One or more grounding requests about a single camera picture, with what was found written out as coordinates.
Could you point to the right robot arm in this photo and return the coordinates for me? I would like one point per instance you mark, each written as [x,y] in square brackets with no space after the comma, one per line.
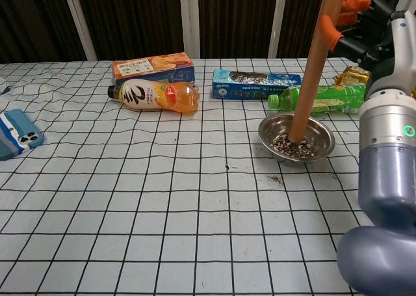
[383,179]

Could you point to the green plastic drink bottle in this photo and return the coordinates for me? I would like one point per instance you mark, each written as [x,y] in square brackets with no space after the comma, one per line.
[334,99]

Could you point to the blue striped phone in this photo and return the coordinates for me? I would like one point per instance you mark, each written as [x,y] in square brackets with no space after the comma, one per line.
[16,133]

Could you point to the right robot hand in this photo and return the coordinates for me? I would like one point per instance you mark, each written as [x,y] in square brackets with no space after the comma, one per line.
[383,55]

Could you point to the white checked tablecloth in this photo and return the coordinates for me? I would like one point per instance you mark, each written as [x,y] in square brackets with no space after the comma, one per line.
[195,227]

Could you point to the gold foil snack packet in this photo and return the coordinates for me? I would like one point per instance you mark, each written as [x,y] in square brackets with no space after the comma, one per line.
[352,76]

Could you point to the stainless steel bowl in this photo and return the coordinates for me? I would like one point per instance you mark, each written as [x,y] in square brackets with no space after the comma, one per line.
[323,136]

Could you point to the wooden stick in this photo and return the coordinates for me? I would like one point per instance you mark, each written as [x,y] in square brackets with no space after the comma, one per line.
[308,81]

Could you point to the orange juice bottle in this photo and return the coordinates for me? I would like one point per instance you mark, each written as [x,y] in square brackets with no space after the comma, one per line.
[156,96]

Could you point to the brown grainy food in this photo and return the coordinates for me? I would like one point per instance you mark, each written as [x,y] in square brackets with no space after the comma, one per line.
[307,149]

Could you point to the orange biscuit box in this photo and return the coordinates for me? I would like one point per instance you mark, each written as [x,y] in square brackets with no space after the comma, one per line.
[152,65]

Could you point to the blue cookie box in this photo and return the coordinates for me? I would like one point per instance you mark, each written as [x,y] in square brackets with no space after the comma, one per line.
[247,81]

